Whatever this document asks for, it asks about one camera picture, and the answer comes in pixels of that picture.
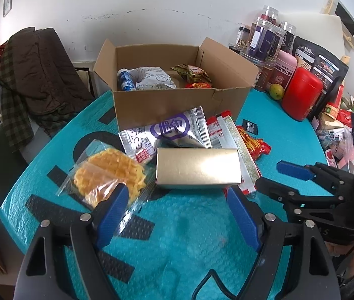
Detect jar black lid light contents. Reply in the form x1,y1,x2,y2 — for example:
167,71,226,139
236,25,254,49

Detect person's right hand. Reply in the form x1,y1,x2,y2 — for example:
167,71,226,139
327,243,353,258

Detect tall clear jar red contents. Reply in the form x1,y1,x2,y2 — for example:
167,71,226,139
260,5,281,27

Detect green yellow fruit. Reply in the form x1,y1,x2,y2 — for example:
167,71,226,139
269,83,285,101

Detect red canister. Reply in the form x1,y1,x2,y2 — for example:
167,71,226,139
281,67,324,122

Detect short jar brown contents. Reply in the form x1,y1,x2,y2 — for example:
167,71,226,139
239,50,267,69

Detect slim jar red label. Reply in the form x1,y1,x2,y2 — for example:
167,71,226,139
255,58,276,93

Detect clear jar black label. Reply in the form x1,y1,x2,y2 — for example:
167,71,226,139
279,22,297,54

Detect teal bubble mailer mat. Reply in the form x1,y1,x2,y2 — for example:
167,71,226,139
0,87,337,300

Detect long red white packet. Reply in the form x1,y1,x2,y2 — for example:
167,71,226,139
208,110,257,194

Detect silver purple snack packet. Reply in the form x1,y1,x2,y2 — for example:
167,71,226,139
118,106,213,163

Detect white picture frame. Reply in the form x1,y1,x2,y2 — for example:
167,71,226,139
72,62,98,97

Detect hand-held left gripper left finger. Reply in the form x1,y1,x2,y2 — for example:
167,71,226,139
14,183,130,300

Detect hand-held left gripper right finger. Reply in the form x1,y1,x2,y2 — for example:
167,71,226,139
226,186,342,300

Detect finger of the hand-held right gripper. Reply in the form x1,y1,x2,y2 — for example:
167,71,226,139
276,160,354,195
254,177,354,226

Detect clear plastic bag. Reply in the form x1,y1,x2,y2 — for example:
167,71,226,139
316,125,354,163

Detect cream framed dark panel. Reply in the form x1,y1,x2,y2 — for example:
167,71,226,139
322,0,354,49

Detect white grey printed biscuit packet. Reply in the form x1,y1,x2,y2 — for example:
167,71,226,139
133,66,177,90

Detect cream paper bag orange label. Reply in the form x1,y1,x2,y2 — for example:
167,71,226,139
321,79,345,122

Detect gold box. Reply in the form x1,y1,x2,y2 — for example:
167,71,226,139
156,147,243,190

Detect red plastic packet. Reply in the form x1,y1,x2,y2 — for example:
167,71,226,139
336,110,354,129

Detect cardboard box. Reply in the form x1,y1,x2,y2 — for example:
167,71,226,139
93,37,260,132

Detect red snack packet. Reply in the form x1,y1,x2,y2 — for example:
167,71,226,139
236,125,271,163
185,81,212,89

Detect blue white bottle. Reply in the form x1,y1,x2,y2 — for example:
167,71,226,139
117,69,135,91

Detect clear jar dark blue label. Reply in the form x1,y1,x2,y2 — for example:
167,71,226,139
247,19,285,61

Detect brown jacket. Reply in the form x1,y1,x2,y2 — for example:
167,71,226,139
6,27,93,129

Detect dark plaid cloth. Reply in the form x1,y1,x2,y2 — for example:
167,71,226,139
0,45,34,152

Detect black cable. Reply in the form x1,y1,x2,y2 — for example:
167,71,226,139
192,269,240,300

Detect pink canister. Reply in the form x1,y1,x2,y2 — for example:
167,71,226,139
274,50,298,90

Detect waffle packet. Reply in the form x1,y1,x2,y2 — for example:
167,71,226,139
55,139,156,236

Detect white foam board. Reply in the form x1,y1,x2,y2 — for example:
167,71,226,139
281,12,346,58

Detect green brown snack packet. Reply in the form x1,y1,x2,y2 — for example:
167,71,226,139
171,64,212,85

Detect black pouch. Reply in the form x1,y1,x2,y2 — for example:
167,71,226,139
291,36,349,122

